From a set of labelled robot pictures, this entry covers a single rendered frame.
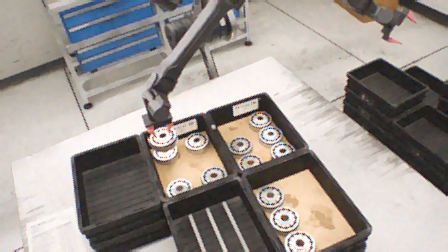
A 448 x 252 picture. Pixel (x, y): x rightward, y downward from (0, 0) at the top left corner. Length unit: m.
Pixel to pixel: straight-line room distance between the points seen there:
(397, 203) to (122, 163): 1.16
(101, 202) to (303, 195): 0.79
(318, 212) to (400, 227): 0.35
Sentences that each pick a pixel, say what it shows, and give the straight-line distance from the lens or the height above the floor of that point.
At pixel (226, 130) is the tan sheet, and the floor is 0.83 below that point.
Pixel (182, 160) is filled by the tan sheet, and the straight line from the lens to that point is 1.64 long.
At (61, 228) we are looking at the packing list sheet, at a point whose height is 0.70.
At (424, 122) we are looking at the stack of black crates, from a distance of 2.56.
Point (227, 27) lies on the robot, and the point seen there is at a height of 1.14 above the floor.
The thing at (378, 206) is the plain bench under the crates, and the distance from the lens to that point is 1.66.
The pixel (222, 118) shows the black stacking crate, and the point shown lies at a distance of 1.73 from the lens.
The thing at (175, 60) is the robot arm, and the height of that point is 1.36.
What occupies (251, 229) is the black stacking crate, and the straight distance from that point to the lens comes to 1.40.
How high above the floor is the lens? 2.02
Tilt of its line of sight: 43 degrees down
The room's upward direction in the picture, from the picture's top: 8 degrees counter-clockwise
